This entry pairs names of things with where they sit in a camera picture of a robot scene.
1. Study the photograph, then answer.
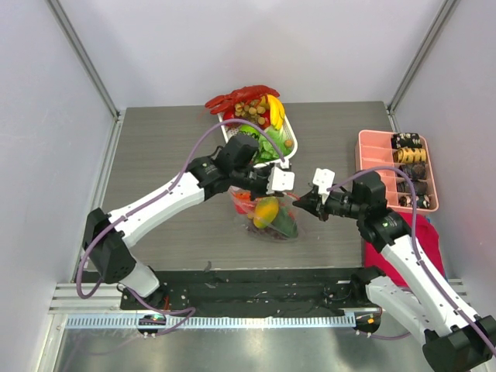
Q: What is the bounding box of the red apple toy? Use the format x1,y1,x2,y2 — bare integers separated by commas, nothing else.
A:
232,191,256,215

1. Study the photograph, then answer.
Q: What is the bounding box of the clear zip bag orange zipper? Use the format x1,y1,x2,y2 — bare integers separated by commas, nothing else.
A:
229,187,301,242

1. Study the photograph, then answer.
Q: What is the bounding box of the orange yellow mango toy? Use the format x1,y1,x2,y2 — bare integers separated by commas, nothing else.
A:
253,197,279,229

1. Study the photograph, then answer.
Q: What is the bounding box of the purple grape bunch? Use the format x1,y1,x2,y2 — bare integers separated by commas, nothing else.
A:
246,225,286,240

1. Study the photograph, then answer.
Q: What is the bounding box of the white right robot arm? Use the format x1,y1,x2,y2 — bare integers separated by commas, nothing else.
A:
293,167,495,371

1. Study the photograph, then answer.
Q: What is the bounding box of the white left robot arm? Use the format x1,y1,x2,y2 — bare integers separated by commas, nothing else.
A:
80,134,274,309

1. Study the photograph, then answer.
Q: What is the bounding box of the green lettuce toy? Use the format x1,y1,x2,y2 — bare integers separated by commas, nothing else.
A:
255,127,292,163

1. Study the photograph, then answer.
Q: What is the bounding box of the white plastic fruit basket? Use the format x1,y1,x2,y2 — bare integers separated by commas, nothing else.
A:
218,114,298,167

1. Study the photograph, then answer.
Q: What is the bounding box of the brown longan cluster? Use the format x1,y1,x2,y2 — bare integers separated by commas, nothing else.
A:
234,99,269,124

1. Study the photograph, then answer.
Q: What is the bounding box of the yellow banana bunch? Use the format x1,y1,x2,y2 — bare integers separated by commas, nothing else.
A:
267,95,285,130

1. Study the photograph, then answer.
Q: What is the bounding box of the red lobster toy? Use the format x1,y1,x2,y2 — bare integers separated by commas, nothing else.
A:
204,84,280,115

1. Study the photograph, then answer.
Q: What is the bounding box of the yellow black rolled sock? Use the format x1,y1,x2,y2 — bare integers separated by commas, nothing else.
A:
393,147,427,164

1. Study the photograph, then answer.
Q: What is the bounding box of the dark brown rolled sock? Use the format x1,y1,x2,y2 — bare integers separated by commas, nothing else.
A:
396,181,428,195

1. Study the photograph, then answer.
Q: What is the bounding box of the dark patterned rolled sock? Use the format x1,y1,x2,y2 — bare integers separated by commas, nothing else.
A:
399,162,427,181

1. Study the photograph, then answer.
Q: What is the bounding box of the black white rolled sock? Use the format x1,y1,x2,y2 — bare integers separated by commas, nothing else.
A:
398,195,430,209

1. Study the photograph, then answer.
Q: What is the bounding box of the black floral rolled sock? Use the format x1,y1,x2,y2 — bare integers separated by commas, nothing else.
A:
391,133,422,150

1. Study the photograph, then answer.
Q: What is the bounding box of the pink plastic organizer tray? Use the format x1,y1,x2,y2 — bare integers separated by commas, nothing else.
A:
355,130,439,215

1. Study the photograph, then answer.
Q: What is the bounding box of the red folded cloth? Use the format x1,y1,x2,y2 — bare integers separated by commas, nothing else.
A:
363,215,446,288

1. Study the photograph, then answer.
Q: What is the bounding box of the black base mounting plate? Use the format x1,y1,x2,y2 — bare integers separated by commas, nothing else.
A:
113,267,381,319

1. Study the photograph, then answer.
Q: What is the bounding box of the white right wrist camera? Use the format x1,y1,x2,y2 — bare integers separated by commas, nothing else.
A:
312,168,336,203

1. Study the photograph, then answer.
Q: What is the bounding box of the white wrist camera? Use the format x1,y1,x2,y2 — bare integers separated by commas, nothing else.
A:
267,160,295,195
312,168,336,203

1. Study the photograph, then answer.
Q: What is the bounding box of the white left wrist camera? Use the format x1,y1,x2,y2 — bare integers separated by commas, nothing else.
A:
267,160,295,195

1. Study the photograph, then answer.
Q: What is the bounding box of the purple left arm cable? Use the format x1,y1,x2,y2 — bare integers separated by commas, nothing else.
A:
75,118,291,301

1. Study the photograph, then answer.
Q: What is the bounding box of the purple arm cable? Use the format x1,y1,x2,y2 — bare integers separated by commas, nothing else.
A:
327,166,496,357
75,118,291,301

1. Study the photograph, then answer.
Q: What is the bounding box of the white slotted cable duct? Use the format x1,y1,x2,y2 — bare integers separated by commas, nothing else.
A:
65,312,356,329

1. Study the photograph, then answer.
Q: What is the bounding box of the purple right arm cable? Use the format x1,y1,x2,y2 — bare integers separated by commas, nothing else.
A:
327,166,496,357

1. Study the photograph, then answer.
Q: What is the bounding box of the aluminium frame rail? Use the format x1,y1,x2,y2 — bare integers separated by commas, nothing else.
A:
46,0,120,120

